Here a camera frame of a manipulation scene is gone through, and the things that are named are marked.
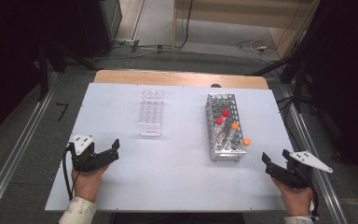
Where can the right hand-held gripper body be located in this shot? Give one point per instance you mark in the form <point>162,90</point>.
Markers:
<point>295,175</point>

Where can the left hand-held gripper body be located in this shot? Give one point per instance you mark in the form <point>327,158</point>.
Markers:
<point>85,161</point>

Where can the clear acrylic tube rack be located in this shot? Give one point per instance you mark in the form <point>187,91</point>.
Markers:
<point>150,113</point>

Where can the metal tube rack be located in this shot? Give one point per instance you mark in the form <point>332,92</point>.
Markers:
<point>222,146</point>

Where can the red cap test tube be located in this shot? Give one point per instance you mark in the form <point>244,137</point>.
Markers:
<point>219,120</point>
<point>225,113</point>

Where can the person's left hand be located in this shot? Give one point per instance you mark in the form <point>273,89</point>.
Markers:
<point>87,185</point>

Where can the person's right hand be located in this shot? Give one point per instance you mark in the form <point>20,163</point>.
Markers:
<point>296,200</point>

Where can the black tripod stand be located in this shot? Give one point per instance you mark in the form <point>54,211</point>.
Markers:
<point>296,81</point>
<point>43,71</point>

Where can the wooden table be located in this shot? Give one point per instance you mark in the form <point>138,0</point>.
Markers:
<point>180,77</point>

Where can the power strip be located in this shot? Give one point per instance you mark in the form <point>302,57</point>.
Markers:
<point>126,41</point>

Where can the black curtain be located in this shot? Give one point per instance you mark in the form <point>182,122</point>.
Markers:
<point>9,62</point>
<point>348,77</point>

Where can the black cabinet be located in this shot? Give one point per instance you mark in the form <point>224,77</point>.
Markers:
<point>102,25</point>

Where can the metal floor rail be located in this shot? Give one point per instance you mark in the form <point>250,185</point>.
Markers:
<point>15,146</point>
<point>320,183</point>

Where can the wooden furniture frame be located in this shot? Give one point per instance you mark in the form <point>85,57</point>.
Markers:
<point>245,14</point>

